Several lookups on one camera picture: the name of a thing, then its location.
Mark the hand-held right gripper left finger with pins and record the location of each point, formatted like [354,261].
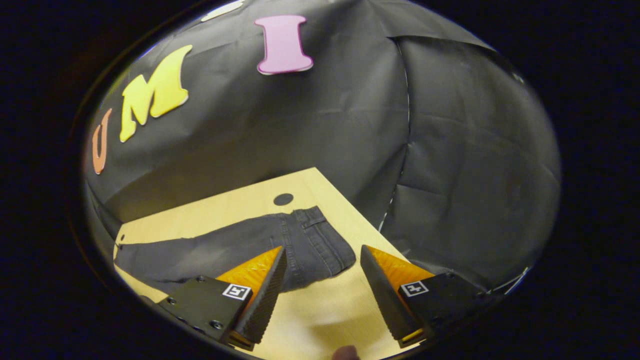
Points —
[267,300]

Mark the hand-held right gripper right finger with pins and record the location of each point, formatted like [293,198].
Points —
[382,295]

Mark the black jeans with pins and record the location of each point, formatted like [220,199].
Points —
[310,240]

